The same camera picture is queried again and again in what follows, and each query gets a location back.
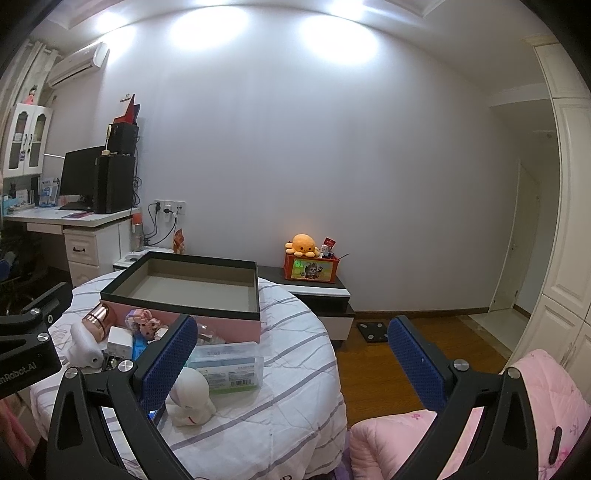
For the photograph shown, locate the white wall charger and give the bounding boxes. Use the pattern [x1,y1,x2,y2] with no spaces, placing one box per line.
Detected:
[106,326,133,359]

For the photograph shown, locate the white astronaut figurine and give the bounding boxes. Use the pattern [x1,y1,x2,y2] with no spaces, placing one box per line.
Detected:
[165,367,215,427]

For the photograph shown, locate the rose gold metal canister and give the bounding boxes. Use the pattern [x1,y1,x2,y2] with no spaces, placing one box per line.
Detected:
[82,302,116,342]

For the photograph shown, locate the pink building block figure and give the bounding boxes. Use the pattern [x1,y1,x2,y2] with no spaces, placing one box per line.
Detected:
[125,308,168,342]

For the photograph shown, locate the clear plastic storage box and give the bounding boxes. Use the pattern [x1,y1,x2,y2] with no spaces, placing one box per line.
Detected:
[185,342,263,394]

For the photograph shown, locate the blue highlighter marker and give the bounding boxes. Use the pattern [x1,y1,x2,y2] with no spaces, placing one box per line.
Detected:
[131,333,148,361]

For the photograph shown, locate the pink quilt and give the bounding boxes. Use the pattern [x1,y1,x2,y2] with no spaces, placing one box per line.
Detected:
[348,348,591,480]

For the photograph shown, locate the white wardrobe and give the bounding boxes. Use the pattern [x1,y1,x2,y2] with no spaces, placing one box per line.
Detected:
[511,36,591,398]

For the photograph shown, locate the white side cabinet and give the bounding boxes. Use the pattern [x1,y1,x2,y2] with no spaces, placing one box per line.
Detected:
[112,250,149,270]

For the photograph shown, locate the white desk with drawers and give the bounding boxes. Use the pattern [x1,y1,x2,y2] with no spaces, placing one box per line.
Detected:
[4,207,139,287]

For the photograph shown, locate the black and pink tray box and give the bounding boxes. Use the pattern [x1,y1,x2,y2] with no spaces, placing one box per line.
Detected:
[100,251,262,343]

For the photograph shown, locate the orange lid water bottle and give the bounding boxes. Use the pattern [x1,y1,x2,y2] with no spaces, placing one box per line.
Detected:
[130,213,144,252]

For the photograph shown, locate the orange snack bag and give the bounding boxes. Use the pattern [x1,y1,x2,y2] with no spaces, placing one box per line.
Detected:
[172,229,185,254]

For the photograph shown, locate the black bathroom scale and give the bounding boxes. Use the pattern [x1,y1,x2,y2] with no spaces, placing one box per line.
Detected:
[356,321,388,344]

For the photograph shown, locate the black computer monitor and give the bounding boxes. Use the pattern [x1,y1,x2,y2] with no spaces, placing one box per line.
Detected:
[59,146,103,212]

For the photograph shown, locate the black computer tower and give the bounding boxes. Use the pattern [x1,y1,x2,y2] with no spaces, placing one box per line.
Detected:
[93,155,135,214]

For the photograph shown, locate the white glass door cabinet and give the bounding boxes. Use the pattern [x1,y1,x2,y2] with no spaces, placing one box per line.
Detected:
[1,103,53,178]

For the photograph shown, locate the black white TV cabinet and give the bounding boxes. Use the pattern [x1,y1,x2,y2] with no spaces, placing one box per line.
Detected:
[257,265,356,349]

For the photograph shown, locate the red cartoon storage crate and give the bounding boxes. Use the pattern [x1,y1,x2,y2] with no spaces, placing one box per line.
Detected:
[283,253,339,283]

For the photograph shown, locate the orange octopus plush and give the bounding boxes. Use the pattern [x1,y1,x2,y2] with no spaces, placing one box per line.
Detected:
[284,233,321,258]

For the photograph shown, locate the black speaker box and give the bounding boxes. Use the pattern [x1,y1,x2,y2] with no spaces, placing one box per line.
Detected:
[106,123,139,155]

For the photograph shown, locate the white air conditioner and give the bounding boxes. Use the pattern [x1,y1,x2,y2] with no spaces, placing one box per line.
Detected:
[47,42,110,89]

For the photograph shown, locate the white wall socket strip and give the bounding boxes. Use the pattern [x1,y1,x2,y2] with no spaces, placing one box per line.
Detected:
[154,199,186,216]

